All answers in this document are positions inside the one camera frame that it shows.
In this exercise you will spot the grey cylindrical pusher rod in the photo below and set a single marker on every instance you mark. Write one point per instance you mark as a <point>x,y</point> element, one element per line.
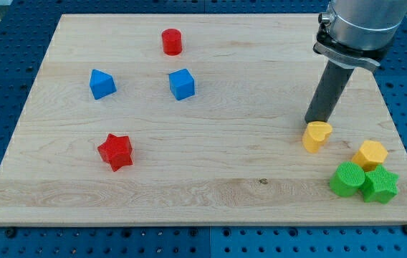
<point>328,92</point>

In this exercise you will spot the yellow heart block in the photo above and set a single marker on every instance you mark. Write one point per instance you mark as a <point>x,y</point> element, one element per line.
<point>316,135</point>

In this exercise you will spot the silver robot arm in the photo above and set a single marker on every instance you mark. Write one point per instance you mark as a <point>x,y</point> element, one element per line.
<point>351,34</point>

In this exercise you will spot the yellow hexagon block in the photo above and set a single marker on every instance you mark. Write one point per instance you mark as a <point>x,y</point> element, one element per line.
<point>369,155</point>

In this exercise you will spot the green cylinder block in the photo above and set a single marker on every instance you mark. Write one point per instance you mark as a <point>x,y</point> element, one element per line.
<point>347,179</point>

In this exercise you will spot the green star block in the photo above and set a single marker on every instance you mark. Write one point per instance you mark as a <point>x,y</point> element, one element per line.
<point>380,185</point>

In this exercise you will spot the wooden board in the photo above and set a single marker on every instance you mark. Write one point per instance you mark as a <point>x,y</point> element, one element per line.
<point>232,154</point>

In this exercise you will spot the blue cube block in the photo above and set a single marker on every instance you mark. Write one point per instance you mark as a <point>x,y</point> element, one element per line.
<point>182,84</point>

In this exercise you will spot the red cylinder block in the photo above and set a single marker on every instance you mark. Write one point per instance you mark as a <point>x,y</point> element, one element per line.
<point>172,41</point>

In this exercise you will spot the red star block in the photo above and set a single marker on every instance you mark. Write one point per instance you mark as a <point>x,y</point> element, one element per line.
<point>116,151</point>

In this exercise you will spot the blue triangular prism block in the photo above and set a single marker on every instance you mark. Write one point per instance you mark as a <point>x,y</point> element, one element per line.
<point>101,84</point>

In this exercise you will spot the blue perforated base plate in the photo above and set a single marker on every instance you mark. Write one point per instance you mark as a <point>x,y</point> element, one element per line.
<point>25,33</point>

